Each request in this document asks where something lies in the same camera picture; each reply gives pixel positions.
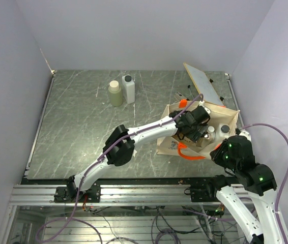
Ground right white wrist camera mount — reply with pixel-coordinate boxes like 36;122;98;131
236;128;251;141

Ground beige cap bottle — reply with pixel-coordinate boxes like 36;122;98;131
108;80;123;107

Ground small white cap bottle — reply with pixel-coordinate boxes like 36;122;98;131
207;126;215;140

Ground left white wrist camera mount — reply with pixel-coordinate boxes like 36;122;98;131
198;101;211;114

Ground aluminium rail frame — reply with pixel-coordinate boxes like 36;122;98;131
0;71;284;244

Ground white board wooden edge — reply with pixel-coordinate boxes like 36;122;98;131
183;63;224;106

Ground white bottle grey cap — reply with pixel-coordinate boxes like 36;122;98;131
122;75;135;104
215;123;231;142

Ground beige canvas tote bag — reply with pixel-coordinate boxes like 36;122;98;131
156;102;239;160

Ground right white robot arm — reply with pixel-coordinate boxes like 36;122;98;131
205;135;288;243

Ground clear silver top bottle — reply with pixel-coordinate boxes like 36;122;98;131
196;133;214;148

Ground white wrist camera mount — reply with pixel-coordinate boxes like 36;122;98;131
236;128;251;141
198;101;211;114

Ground small grey black device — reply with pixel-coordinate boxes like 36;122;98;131
175;92;188;102

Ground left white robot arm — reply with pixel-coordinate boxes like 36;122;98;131
67;105;211;202

